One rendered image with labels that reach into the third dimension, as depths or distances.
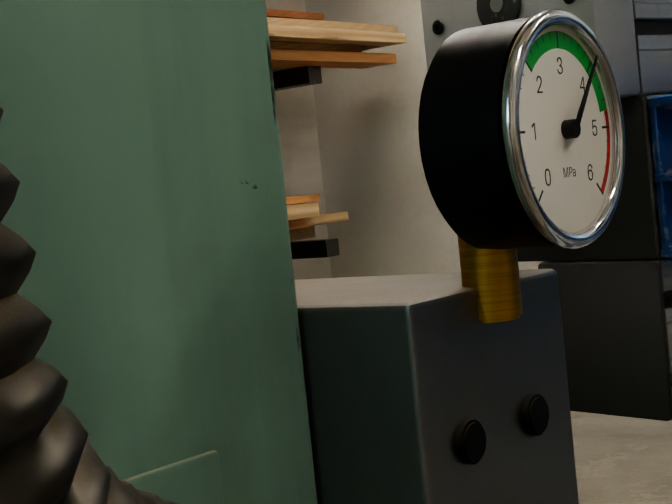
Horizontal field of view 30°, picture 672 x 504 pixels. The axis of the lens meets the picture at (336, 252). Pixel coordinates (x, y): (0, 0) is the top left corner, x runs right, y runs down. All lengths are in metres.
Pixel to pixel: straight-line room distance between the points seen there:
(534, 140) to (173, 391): 0.11
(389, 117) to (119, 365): 3.83
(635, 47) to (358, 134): 3.50
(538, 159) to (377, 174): 3.83
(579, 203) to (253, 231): 0.09
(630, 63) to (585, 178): 0.36
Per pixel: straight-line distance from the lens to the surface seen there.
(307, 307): 0.34
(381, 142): 4.13
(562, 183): 0.33
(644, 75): 0.71
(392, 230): 4.13
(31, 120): 0.28
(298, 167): 4.19
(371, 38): 3.64
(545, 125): 0.33
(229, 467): 0.32
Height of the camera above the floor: 0.65
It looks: 3 degrees down
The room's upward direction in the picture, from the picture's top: 6 degrees counter-clockwise
